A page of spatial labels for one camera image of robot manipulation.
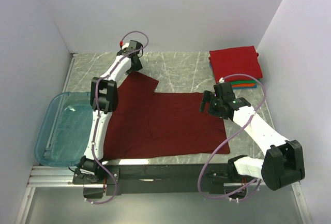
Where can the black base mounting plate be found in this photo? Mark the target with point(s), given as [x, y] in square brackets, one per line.
[217, 179]

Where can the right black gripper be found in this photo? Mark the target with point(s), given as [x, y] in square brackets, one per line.
[209, 97]

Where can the folded orange t shirt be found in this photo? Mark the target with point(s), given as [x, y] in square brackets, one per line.
[245, 85]

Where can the folded red t shirt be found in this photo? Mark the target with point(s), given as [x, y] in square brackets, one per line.
[235, 62]

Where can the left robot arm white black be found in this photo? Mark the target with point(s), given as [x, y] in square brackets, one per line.
[104, 101]

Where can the dark red t shirt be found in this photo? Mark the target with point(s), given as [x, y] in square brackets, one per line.
[147, 124]

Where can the teal transparent plastic bin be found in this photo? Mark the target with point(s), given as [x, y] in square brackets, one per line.
[65, 130]

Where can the aluminium rail frame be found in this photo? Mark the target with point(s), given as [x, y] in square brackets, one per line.
[51, 197]

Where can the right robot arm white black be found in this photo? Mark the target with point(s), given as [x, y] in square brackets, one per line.
[283, 162]

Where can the folded green t shirt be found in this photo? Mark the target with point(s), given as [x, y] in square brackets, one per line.
[243, 81]

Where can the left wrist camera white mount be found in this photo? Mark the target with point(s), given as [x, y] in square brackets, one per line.
[123, 45]

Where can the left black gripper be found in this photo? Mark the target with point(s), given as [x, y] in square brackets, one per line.
[138, 66]

